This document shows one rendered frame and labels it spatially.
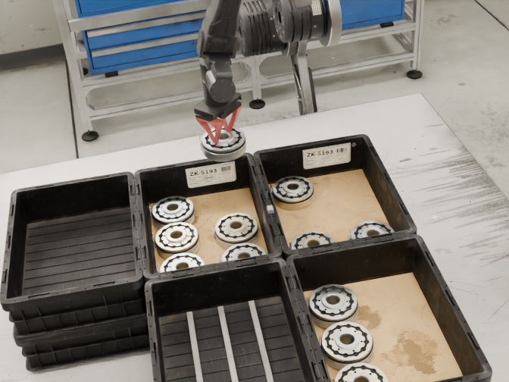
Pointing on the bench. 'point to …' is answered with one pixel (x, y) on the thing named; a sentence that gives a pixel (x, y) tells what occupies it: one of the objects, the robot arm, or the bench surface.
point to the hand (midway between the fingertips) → (221, 134)
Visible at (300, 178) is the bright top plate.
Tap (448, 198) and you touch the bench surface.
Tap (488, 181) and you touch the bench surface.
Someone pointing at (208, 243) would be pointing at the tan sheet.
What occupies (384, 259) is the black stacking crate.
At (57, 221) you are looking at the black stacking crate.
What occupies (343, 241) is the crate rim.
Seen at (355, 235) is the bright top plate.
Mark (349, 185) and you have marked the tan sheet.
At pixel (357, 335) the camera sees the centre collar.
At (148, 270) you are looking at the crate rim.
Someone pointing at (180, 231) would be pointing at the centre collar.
